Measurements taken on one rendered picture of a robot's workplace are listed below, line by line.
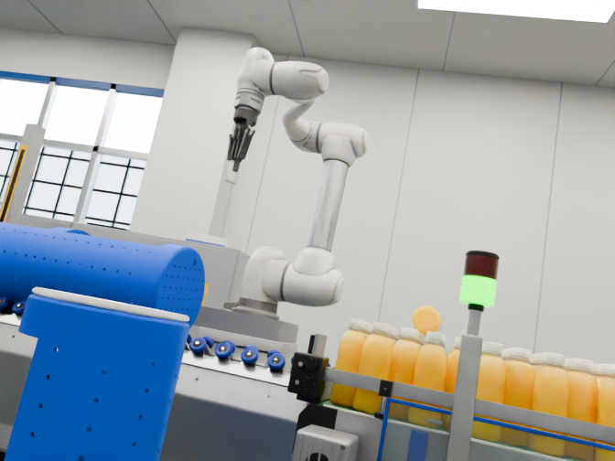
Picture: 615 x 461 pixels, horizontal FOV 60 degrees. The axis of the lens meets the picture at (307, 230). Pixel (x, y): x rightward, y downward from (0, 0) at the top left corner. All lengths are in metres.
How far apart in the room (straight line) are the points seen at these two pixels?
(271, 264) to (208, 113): 2.67
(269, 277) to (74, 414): 1.22
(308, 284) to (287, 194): 2.53
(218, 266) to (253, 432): 1.82
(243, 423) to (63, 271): 0.69
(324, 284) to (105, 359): 1.18
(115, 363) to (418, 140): 3.86
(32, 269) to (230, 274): 1.52
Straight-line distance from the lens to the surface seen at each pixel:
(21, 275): 1.80
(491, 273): 1.06
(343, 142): 2.15
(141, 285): 1.54
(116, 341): 0.91
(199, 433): 1.47
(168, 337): 0.96
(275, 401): 1.37
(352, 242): 4.29
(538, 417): 1.24
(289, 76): 1.69
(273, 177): 4.52
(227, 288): 3.08
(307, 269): 1.99
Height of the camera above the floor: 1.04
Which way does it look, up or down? 11 degrees up
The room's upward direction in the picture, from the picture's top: 11 degrees clockwise
